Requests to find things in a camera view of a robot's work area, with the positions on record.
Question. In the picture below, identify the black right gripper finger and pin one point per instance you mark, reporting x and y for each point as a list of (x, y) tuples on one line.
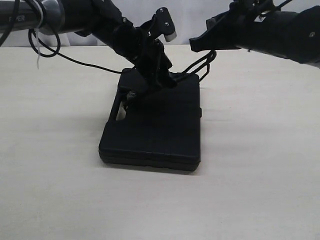
[(211, 39)]

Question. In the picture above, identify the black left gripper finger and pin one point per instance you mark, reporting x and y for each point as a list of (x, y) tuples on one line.
[(165, 77), (136, 87)]

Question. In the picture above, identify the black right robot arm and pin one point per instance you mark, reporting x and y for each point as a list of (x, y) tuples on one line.
[(261, 26)]

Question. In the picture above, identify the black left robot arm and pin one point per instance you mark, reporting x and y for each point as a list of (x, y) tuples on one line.
[(83, 17)]

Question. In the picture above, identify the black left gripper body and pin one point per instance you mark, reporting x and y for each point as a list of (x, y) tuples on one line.
[(141, 49)]

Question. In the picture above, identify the white backdrop curtain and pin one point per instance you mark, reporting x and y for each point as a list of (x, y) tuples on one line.
[(189, 18)]

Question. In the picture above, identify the black plastic carry case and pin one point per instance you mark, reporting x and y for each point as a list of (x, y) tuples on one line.
[(162, 132)]

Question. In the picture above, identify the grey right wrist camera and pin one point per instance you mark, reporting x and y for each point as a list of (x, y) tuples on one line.
[(215, 22)]

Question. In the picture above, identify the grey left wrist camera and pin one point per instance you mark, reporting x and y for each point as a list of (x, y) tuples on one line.
[(162, 24)]

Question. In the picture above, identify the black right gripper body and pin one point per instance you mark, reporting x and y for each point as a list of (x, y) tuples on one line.
[(241, 14)]

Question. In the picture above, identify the white zip tie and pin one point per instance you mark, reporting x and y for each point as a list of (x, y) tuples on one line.
[(38, 47)]

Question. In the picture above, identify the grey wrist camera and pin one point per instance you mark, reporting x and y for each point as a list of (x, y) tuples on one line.
[(215, 22), (162, 24)]

